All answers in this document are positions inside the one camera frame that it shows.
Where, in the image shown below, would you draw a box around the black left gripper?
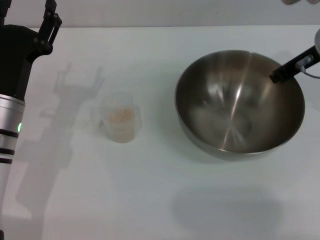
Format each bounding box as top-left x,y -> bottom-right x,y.
0,0 -> 63,102

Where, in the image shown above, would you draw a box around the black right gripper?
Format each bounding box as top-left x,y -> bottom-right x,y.
269,44 -> 320,84

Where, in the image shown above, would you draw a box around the stainless steel bowl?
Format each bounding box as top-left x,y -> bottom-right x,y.
174,49 -> 306,161

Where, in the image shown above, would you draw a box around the clear plastic measuring cup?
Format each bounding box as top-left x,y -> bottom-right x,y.
98,91 -> 142,144

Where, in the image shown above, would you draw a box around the white rice grains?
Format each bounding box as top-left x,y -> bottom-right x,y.
106,107 -> 136,143

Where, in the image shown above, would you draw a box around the grey right gripper cable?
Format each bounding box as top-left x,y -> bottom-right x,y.
297,56 -> 320,80

